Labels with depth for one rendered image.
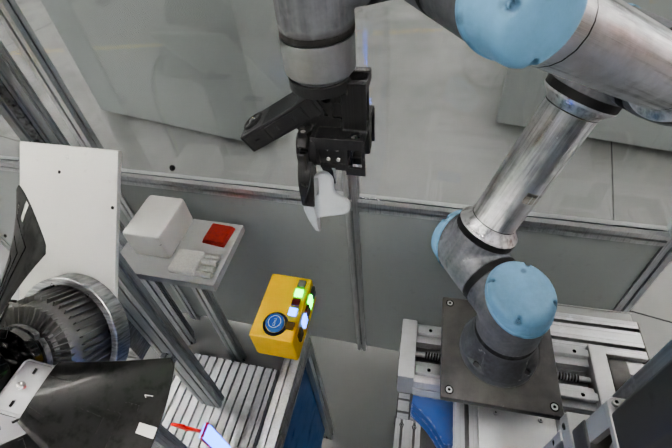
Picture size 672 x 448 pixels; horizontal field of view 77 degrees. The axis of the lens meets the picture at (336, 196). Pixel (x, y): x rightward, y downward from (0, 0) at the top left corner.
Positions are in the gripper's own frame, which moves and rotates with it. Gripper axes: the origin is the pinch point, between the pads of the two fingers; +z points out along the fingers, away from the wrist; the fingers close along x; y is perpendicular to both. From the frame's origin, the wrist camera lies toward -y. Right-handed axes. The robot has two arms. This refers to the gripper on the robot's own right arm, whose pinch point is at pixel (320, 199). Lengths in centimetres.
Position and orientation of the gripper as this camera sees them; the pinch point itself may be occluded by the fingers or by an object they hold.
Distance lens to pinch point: 59.4
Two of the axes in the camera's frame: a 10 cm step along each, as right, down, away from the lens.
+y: 9.7, 1.1, -2.1
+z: 0.7, 7.0, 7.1
